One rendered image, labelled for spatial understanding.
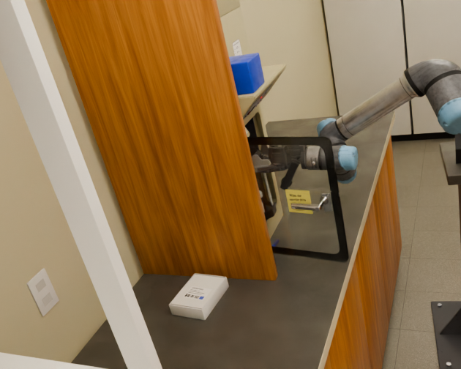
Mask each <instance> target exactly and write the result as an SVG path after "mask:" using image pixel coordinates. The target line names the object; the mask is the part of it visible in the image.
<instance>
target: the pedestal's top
mask: <svg viewBox="0 0 461 369"><path fill-rule="evenodd" d="M440 153H441V158H442V161H443V167H444V170H445V173H446V178H447V182H448V185H461V163H458V164H456V152H455V141H453V142H445V143H440Z"/></svg>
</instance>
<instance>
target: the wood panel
mask: <svg viewBox="0 0 461 369"><path fill-rule="evenodd" d="M46 2H47V4H48V8H49V10H50V13H51V16H52V19H53V22H54V24H55V27H56V30H57V32H58V35H59V39H60V41H61V44H62V47H63V49H64V52H65V55H66V57H67V61H68V63H69V66H70V69H71V72H72V75H73V78H74V80H75V83H76V86H77V88H78V91H79V94H80V98H81V100H82V102H83V106H84V108H85V111H86V114H87V116H88V119H89V122H90V125H91V128H92V130H93V133H94V137H95V139H96V141H97V145H98V147H99V150H100V153H101V155H102V159H103V161H104V164H105V167H106V169H107V172H108V176H109V178H110V181H111V184H112V186H113V189H114V192H115V194H116V198H117V200H118V202H119V206H120V209H121V212H122V214H123V217H124V220H125V223H126V225H127V228H128V231H129V233H130V237H131V239H132V243H133V245H134V248H135V251H136V253H137V256H138V259H139V262H140V265H141V267H142V270H143V273H144V274H156V275H182V276H193V275H194V274H195V273H198V274H205V275H217V276H223V277H226V278H236V279H250V280H276V279H277V276H278V273H277V267H276V264H275V260H274V254H273V250H272V246H271V240H270V237H269V231H268V228H267V224H266V218H265V214H264V211H263V205H262V201H261V195H260V192H259V188H258V183H257V179H256V175H255V169H254V165H253V162H252V156H251V153H250V147H249V143H248V140H247V134H246V130H245V126H244V120H243V117H242V113H241V107H240V104H239V98H238V95H237V91H236V84H235V81H234V78H233V72H232V68H231V62H230V59H229V55H228V49H227V45H226V42H225V36H224V32H223V29H222V23H221V20H220V14H219V10H218V6H217V0H46Z"/></svg>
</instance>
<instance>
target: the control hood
mask: <svg viewBox="0 0 461 369"><path fill-rule="evenodd" d="M285 68H286V64H278V65H272V66H266V67H262V70H263V77H264V80H265V82H264V84H263V85H262V86H261V87H260V88H259V89H258V90H257V91H256V92H255V93H252V94H240V95H238V98H239V104H240V107H241V113H242V117H243V118H244V116H245V115H246V113H247V112H248V110H249V109H250V108H251V106H252V104H253V103H254V102H255V101H256V100H257V99H258V98H259V97H260V96H261V95H262V94H263V93H264V92H265V91H266V90H267V89H268V88H269V87H270V86H271V87H270V88H269V90H268V91H267V93H266V94H265V95H264V97H265V96H266V95H267V94H268V93H269V91H270V90H271V88H272V86H273V85H274V84H275V83H276V81H277V79H278V78H279V77H280V76H281V74H282V72H283V71H284V70H285ZM264 97H263V98H264Z"/></svg>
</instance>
